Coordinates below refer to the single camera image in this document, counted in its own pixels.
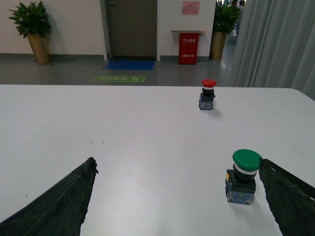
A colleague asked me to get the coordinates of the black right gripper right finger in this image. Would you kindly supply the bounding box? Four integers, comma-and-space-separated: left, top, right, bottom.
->
259, 159, 315, 236

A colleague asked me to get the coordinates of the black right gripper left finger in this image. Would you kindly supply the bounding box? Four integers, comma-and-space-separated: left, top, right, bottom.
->
0, 157, 98, 236

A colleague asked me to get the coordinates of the green mushroom push button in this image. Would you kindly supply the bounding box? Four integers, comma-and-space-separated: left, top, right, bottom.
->
225, 149, 262, 205

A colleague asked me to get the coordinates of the red mushroom push button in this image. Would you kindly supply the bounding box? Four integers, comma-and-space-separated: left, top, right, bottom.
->
199, 79, 217, 110

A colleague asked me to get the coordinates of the green floor sign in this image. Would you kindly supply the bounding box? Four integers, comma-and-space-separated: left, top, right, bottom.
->
93, 75, 146, 83

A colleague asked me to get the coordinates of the grey curtain right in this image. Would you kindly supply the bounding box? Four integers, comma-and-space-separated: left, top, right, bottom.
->
229, 0, 315, 99

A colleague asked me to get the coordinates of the blue floor mat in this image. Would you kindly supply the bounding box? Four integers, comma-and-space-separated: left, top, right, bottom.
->
103, 60, 155, 70

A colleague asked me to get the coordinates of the red fire extinguisher cabinet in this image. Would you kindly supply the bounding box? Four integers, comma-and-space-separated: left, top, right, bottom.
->
171, 30, 205, 64

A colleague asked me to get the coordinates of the right potted plant gold vase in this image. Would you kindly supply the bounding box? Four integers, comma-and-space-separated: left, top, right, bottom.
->
209, 5, 240, 60

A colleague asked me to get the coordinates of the potted plant gold vase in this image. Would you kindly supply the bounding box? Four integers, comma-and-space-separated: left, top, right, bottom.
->
209, 5, 240, 60
9, 1, 51, 64

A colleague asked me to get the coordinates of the left potted plant gold vase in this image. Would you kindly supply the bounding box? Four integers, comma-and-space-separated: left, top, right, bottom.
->
9, 1, 51, 64

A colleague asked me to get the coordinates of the grey door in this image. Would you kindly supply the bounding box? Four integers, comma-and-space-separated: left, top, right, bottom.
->
107, 0, 158, 58

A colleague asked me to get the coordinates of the pink wall notice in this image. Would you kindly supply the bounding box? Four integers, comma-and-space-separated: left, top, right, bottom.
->
182, 1, 200, 15

